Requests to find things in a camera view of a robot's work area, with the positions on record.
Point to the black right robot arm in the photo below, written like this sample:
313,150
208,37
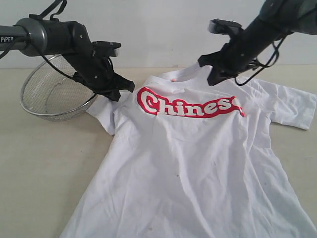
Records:
276,20

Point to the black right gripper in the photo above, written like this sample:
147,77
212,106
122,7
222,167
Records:
233,58

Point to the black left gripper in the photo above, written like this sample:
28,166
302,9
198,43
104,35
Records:
93,75

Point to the white t-shirt red print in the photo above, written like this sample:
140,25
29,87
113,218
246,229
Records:
189,160

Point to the metal wire mesh basket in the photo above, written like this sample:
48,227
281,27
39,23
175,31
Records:
49,95

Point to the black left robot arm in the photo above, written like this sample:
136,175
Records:
41,38

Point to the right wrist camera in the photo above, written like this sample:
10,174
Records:
224,27

